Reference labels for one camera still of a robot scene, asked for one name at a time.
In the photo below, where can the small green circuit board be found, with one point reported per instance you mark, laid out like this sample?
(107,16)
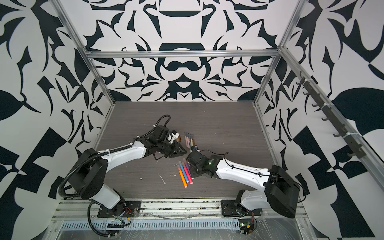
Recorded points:
(247,228)

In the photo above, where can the aluminium front rail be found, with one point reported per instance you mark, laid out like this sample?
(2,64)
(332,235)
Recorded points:
(150,208)

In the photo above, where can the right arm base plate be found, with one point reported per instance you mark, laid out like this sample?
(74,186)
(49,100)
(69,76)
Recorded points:
(230,209)

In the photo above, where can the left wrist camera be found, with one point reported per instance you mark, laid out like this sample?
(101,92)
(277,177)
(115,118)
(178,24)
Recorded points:
(174,136)

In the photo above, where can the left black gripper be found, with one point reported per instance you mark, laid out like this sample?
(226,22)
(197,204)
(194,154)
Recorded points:
(176,150)

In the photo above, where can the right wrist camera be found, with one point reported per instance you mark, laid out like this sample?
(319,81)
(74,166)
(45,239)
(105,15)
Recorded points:
(195,148)

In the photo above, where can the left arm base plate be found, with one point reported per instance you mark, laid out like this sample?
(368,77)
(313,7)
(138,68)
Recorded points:
(125,210)

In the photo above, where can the orange marker pen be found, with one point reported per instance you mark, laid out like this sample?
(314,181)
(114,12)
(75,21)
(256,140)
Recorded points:
(182,177)

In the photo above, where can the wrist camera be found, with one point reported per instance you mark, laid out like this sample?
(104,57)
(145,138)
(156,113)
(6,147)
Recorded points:
(174,136)
(195,148)

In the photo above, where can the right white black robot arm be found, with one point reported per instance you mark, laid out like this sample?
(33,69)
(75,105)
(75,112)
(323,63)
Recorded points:
(271,188)

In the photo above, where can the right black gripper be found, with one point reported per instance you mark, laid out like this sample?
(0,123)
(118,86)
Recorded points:
(192,171)

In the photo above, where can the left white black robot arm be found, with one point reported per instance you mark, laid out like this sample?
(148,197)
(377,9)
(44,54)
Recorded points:
(86,179)

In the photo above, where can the blue marker pen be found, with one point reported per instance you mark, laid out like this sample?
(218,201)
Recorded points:
(184,173)

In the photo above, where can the purple marker pen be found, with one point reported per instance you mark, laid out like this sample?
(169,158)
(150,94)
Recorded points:
(187,166)

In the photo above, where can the red pink marker pen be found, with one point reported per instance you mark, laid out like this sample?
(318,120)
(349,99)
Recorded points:
(187,173)

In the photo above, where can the white slotted cable duct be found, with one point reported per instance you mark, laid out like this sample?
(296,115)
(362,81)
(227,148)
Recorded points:
(186,224)

